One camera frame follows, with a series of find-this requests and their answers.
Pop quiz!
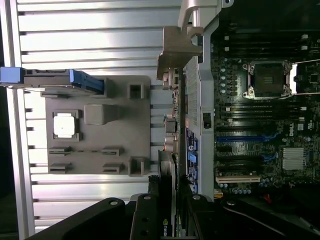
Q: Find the white expansion slot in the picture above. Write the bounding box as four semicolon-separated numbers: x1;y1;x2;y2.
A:
216;176;261;183

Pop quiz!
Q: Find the blue expansion slot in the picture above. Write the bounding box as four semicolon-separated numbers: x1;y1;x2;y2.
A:
216;135;279;143

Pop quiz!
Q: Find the grey parts rack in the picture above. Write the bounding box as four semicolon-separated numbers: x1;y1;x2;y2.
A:
39;74;152;178

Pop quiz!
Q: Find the silver chipset heatsink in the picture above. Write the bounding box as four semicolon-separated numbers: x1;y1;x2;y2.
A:
282;147;305;171

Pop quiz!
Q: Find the green motherboard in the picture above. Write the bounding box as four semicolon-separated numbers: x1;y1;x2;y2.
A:
212;32;320;198

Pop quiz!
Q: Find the silver CPU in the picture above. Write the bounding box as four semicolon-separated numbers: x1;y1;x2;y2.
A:
53;116;76;138

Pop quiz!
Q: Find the open black PC case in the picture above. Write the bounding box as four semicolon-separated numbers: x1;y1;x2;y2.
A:
177;0;320;226

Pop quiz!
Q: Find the hard disk in blue caddy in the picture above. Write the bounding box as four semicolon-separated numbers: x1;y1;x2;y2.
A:
0;66;105;96

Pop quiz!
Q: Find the CPU socket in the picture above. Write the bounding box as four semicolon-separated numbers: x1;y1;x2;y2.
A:
241;59;293;101

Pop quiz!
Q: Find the metal socket cover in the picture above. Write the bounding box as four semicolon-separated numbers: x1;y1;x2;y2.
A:
289;62;320;96

